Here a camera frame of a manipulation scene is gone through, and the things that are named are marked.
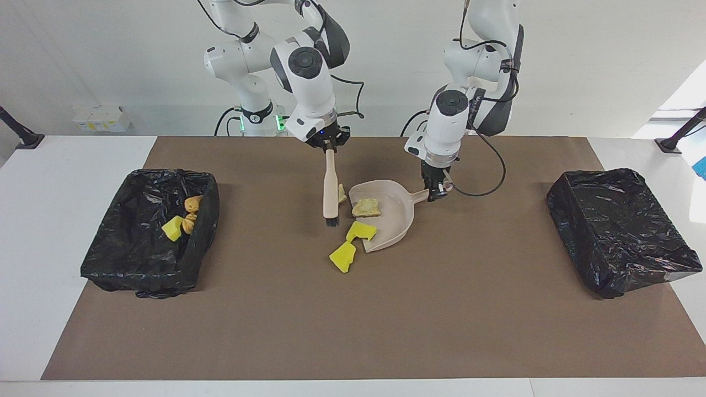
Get white wall outlet box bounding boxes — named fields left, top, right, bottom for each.
left=73, top=105, right=132, bottom=133

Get black base cable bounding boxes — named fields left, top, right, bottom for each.
left=400, top=109, right=436, bottom=137
left=215, top=106, right=243, bottom=137

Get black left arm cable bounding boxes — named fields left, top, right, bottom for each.
left=452, top=0, right=522, bottom=197

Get brown paper table mat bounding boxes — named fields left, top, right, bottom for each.
left=41, top=136, right=706, bottom=381

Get black left base cable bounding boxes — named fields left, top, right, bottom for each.
left=400, top=109, right=436, bottom=137

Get black camera stand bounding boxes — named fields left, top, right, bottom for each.
left=655, top=106, right=706, bottom=154
left=0, top=106, right=45, bottom=150

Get beige brush black bristles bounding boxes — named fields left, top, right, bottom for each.
left=323, top=148, right=341, bottom=228

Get black bag lined bin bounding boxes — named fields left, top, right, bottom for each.
left=547, top=168, right=704, bottom=299
left=81, top=168, right=221, bottom=299

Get yellow sponge piece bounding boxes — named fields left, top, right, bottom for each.
left=346, top=221, right=378, bottom=244
left=161, top=215, right=185, bottom=242
left=329, top=240, right=357, bottom=274

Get black right base cable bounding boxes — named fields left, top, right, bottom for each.
left=215, top=106, right=243, bottom=137

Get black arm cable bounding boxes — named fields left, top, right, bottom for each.
left=197, top=0, right=366, bottom=119
left=452, top=0, right=522, bottom=197

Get beige plastic dustpan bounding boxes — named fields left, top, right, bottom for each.
left=348, top=180, right=448, bottom=254

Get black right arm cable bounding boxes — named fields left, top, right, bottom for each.
left=197, top=0, right=366, bottom=119

